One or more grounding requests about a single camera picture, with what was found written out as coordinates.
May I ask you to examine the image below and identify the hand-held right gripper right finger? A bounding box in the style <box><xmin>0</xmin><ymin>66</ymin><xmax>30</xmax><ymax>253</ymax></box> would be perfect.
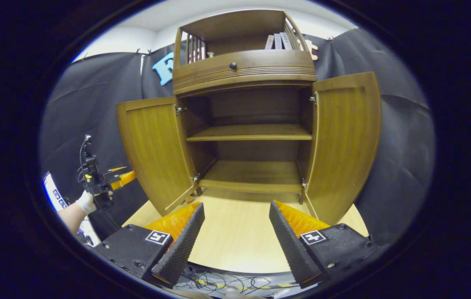
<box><xmin>269</xmin><ymin>200</ymin><xmax>381</xmax><ymax>289</ymax></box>

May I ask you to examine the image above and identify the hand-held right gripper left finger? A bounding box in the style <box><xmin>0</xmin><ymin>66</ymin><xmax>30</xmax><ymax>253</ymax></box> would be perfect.
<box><xmin>92</xmin><ymin>202</ymin><xmax>205</xmax><ymax>289</ymax></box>

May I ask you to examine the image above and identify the wooden cabinet door with tape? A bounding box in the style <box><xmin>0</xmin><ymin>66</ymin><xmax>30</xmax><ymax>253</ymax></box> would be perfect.
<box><xmin>116</xmin><ymin>96</ymin><xmax>198</xmax><ymax>216</ymax></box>

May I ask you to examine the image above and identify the wooden inner cabinet shelf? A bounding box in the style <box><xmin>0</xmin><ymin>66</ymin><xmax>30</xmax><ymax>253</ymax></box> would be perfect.
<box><xmin>185</xmin><ymin>123</ymin><xmax>313</xmax><ymax>142</ymax></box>

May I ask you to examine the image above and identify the person's white printed shirt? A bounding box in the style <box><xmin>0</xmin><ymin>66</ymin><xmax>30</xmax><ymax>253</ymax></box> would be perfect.
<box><xmin>44</xmin><ymin>172</ymin><xmax>70</xmax><ymax>212</ymax></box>

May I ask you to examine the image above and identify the yellow black floor tape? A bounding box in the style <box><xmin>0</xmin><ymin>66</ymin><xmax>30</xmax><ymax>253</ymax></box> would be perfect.
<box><xmin>196</xmin><ymin>280</ymin><xmax>298</xmax><ymax>291</ymax></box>

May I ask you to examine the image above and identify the pale pink book behind slats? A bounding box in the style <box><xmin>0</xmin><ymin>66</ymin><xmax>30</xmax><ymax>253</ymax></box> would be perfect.
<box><xmin>188</xmin><ymin>35</ymin><xmax>206</xmax><ymax>63</ymax></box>

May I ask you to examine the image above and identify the black backdrop cloth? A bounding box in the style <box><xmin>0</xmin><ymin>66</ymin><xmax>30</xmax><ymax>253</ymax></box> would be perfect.
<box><xmin>40</xmin><ymin>28</ymin><xmax>436</xmax><ymax>245</ymax></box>

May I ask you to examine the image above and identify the wooden drawer with dark knob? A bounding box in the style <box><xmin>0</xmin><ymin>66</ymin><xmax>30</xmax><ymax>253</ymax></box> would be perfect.
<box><xmin>172</xmin><ymin>50</ymin><xmax>318</xmax><ymax>96</ymax></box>

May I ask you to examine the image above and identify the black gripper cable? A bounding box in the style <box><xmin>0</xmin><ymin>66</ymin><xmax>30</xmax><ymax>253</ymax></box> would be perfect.
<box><xmin>102</xmin><ymin>208</ymin><xmax>123</xmax><ymax>230</ymax></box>

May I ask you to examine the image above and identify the tangle of black floor cables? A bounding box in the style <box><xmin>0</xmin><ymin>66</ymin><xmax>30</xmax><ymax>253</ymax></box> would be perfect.
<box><xmin>175</xmin><ymin>270</ymin><xmax>298</xmax><ymax>297</ymax></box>

